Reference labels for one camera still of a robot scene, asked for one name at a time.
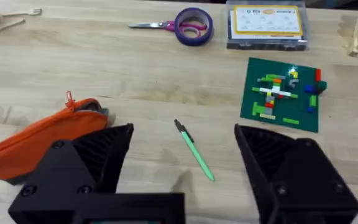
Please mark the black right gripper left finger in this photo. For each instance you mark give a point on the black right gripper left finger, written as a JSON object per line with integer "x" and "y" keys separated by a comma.
{"x": 82, "y": 165}

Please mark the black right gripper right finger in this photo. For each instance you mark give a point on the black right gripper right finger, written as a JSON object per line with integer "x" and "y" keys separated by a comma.
{"x": 294, "y": 177}

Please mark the orange zip bag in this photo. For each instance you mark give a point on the orange zip bag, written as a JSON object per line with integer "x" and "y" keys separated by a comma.
{"x": 39, "y": 140}

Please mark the green board with toy blocks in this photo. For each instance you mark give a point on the green board with toy blocks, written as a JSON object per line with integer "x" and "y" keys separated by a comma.
{"x": 283, "y": 93}

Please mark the green pen with black cap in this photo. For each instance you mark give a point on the green pen with black cap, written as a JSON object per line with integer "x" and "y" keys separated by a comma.
{"x": 194, "y": 151}

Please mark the clear plastic box with label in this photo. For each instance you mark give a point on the clear plastic box with label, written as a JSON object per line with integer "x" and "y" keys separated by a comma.
{"x": 267, "y": 26}

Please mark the wooden knife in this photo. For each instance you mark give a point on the wooden knife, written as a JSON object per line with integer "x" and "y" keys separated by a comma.
{"x": 5, "y": 27}

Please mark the wooden fork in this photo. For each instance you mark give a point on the wooden fork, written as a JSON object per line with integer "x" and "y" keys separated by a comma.
{"x": 23, "y": 12}

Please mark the purple tape roll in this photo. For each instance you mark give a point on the purple tape roll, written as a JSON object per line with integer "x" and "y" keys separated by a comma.
{"x": 194, "y": 26}

